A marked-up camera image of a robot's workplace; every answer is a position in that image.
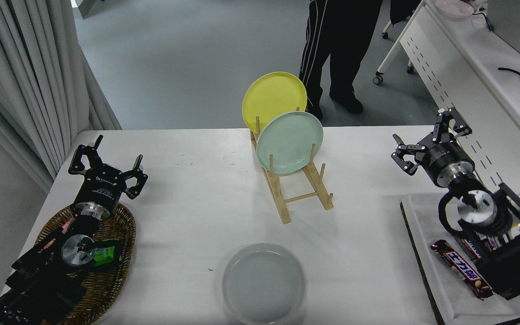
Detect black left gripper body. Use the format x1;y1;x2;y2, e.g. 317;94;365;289
75;164;128;209

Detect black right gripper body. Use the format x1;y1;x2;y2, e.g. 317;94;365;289
422;142;474;186

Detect grey plate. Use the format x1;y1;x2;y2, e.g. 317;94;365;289
222;243;306;325

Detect mint green plate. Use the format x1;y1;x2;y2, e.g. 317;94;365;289
256;111;324;176

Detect pink plate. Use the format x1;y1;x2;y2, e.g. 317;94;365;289
435;0;474;19

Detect wooden plate rack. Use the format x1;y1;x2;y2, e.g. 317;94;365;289
250;106;334;225

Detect yellow plate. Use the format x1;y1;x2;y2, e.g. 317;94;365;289
241;71;307;135

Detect white perforated desk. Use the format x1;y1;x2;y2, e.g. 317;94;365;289
373;0;520;213

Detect white tray with dark edge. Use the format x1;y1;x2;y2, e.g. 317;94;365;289
400;193;520;325

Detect green snack packet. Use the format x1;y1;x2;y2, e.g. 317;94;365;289
92;239;121;267

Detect Snickers bar with English print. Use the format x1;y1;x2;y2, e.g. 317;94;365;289
461;238;483;260

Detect brown wicker basket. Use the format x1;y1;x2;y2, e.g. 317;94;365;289
34;202;137;325

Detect snack bar with Japanese print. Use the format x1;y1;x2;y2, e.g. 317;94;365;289
431;239;495;300

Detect grey curtain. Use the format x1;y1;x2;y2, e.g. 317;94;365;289
0;0;123;192

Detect grey laptop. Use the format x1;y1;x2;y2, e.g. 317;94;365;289
486;0;520;61

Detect person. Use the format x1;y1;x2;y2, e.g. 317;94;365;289
298;0;383;121

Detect thick black cable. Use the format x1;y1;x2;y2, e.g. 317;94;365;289
497;66;520;83

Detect thin black cable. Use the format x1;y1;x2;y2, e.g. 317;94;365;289
468;8;494;32

